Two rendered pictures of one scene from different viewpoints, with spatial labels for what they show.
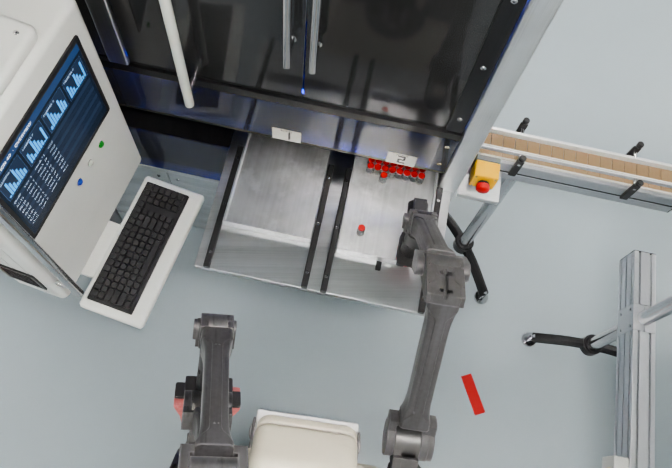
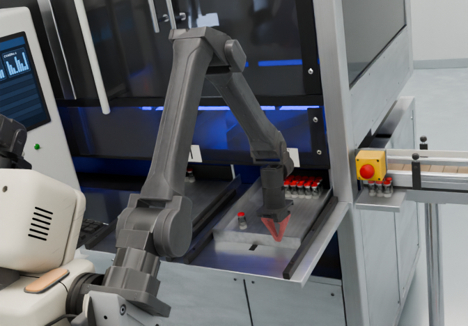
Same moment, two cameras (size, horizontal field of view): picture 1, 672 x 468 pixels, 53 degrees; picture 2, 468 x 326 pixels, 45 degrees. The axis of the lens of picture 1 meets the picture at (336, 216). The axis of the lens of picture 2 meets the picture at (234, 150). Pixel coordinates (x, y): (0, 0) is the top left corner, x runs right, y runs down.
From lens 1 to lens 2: 139 cm
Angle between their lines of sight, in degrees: 49
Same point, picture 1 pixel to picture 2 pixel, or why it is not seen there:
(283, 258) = not seen: hidden behind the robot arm
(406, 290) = (276, 263)
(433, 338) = (176, 76)
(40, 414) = not seen: outside the picture
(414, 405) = (155, 164)
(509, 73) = not seen: outside the picture
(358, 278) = (228, 255)
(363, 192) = (258, 205)
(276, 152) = (189, 189)
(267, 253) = not seen: hidden behind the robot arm
